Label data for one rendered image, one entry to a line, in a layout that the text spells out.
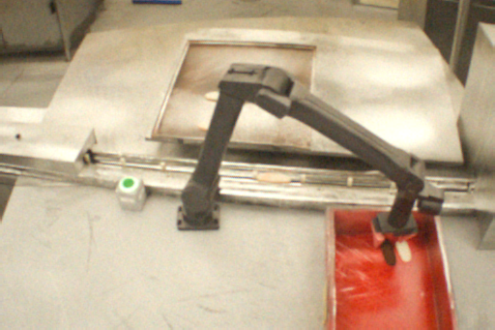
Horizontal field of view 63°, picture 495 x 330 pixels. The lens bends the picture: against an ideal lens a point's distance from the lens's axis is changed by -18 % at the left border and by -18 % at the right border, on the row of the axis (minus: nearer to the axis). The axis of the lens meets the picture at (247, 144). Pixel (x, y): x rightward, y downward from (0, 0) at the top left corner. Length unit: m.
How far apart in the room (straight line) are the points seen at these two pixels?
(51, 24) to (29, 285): 2.97
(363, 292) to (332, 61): 0.91
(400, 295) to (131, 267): 0.72
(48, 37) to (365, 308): 3.51
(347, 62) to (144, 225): 0.93
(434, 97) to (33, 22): 3.34
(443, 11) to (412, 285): 2.06
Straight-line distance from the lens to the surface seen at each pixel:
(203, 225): 1.31
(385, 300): 1.20
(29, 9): 4.09
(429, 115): 1.64
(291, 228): 1.32
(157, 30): 2.39
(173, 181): 1.41
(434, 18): 2.98
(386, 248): 1.29
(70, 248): 1.37
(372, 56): 1.82
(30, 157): 1.58
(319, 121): 0.98
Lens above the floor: 1.83
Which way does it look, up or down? 40 degrees down
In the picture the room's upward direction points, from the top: 2 degrees counter-clockwise
